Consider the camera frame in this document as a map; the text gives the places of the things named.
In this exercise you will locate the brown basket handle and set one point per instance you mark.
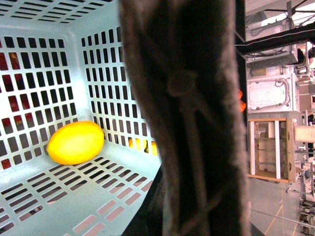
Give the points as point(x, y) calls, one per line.
point(181, 62)

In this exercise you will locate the yellow lemon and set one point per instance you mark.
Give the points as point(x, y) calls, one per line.
point(76, 143)

